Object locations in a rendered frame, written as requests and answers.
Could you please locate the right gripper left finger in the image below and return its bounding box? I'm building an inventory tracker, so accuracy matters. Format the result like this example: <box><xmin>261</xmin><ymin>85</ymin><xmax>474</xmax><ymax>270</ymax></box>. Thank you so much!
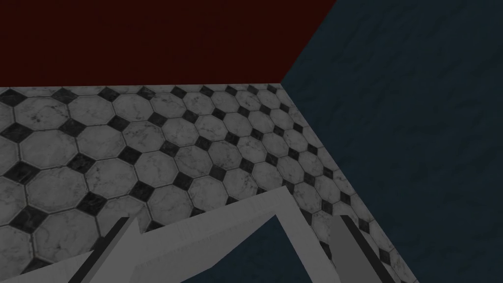
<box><xmin>68</xmin><ymin>216</ymin><xmax>142</xmax><ymax>283</ymax></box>

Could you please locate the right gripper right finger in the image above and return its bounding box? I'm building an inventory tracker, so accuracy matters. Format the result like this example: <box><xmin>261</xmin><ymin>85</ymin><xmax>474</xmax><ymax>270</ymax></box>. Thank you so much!
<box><xmin>328</xmin><ymin>215</ymin><xmax>403</xmax><ymax>283</ymax></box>

